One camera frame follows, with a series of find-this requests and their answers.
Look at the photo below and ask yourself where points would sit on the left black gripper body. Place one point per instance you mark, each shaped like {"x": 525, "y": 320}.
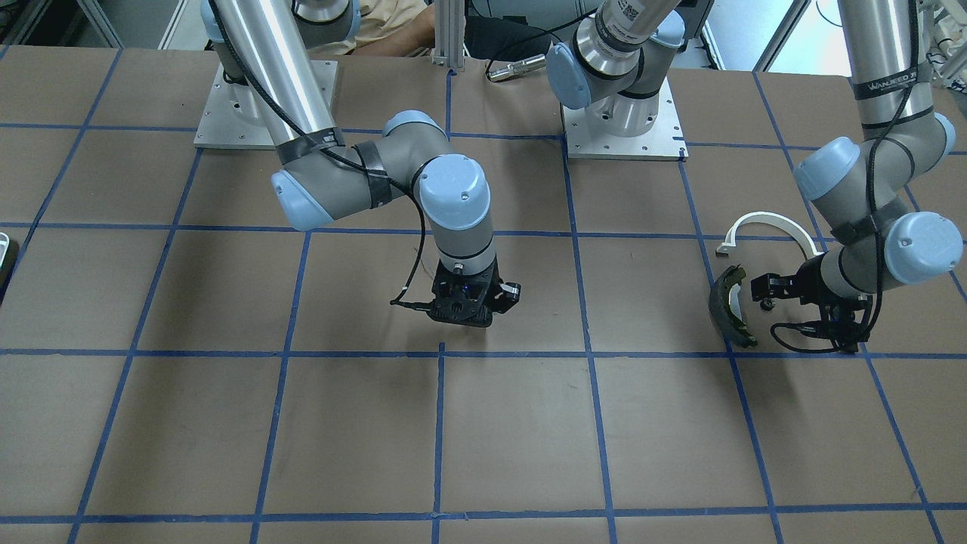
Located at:
{"x": 810, "y": 281}

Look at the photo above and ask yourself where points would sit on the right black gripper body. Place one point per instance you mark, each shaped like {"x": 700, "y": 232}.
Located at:
{"x": 494, "y": 291}

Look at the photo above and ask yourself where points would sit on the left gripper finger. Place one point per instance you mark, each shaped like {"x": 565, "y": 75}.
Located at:
{"x": 848, "y": 342}
{"x": 771, "y": 286}

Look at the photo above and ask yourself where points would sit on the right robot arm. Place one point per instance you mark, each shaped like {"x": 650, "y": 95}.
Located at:
{"x": 263, "y": 45}

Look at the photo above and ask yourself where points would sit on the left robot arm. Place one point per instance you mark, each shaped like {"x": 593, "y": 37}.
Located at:
{"x": 620, "y": 52}

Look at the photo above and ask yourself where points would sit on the olive curved brake shoe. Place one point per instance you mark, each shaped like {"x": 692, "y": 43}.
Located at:
{"x": 724, "y": 307}

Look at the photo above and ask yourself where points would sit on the person in beige shirt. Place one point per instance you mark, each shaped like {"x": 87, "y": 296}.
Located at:
{"x": 389, "y": 29}

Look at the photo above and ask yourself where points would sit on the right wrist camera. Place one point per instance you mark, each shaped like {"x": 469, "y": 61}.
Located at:
{"x": 505, "y": 297}

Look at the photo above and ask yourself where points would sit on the white curved plastic bracket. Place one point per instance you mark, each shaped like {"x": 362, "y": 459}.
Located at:
{"x": 778, "y": 222}

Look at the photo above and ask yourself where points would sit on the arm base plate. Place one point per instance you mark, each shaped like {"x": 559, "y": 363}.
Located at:
{"x": 231, "y": 119}
{"x": 620, "y": 127}

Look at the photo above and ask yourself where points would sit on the aluminium frame post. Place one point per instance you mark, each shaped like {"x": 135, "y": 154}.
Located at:
{"x": 449, "y": 17}

